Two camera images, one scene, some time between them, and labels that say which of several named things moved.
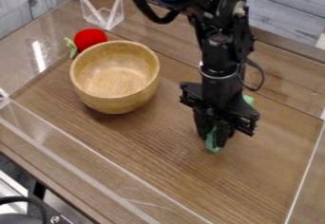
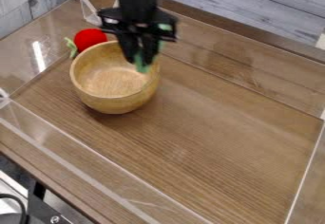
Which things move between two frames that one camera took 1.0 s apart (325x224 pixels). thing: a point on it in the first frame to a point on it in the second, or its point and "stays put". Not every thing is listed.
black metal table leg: x=39 y=191 stays put
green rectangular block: x=211 y=146 to x=147 y=67
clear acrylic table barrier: x=104 y=189 stays put
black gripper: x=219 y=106 to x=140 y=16
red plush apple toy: x=86 y=38 stays put
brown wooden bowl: x=114 y=74 stays put
